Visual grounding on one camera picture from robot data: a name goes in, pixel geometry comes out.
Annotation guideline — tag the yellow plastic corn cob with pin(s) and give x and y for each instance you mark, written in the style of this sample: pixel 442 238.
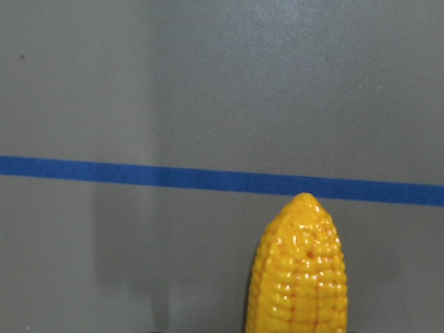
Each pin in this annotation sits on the yellow plastic corn cob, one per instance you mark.
pixel 298 281

